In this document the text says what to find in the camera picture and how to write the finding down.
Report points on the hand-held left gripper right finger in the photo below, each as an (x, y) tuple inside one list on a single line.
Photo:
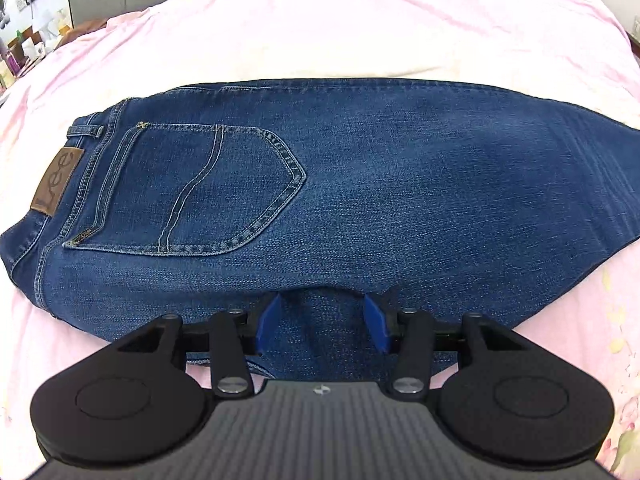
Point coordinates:
[(376, 322)]

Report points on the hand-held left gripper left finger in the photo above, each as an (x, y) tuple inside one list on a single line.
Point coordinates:
[(267, 322)]

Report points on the blue denim pants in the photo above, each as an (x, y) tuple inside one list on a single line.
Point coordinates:
[(390, 175)]

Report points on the pink floral blanket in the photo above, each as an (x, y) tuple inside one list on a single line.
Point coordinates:
[(350, 25)]

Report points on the purple bottle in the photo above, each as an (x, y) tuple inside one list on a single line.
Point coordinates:
[(9, 57)]

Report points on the small potted plant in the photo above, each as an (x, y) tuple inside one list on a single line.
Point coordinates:
[(4, 10)]

